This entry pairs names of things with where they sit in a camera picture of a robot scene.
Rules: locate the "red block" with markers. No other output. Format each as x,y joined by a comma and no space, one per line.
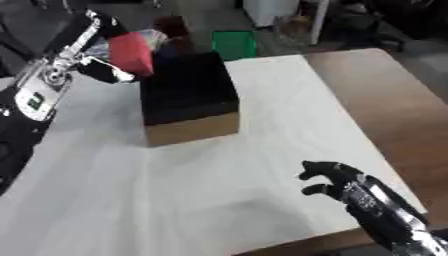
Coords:
131,55

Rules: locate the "green plastic bin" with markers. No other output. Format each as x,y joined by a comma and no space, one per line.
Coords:
234,44

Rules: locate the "white post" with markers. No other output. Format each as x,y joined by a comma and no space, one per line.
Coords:
319,21

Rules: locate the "tan cardboard box black inside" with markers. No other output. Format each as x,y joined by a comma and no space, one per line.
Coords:
189,100

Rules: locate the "white cabinet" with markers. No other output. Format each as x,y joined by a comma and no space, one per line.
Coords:
269,11

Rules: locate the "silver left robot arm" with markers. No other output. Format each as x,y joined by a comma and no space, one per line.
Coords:
36,100

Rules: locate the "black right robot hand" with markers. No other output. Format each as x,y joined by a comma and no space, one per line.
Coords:
356,190

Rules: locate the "dark red stool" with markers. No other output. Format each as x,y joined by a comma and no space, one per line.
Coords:
172,26

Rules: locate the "black office chair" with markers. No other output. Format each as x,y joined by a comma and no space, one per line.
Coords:
373,23

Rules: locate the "multicoloured patterned bag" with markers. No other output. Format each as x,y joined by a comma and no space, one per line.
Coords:
154,38

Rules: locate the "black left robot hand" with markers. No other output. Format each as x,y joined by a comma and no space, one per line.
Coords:
107,71

